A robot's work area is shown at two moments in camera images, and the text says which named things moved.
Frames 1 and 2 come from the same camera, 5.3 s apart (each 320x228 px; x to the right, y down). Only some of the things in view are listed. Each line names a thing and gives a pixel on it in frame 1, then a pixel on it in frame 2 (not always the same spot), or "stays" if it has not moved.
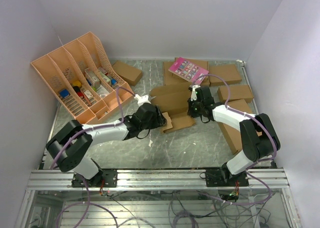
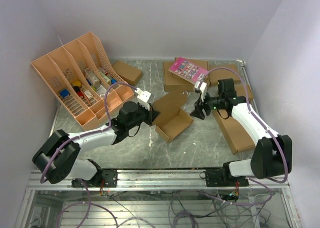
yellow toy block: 76,83 stays
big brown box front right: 232,133 stays
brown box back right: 229,72 stays
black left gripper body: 156,121 to 143,114
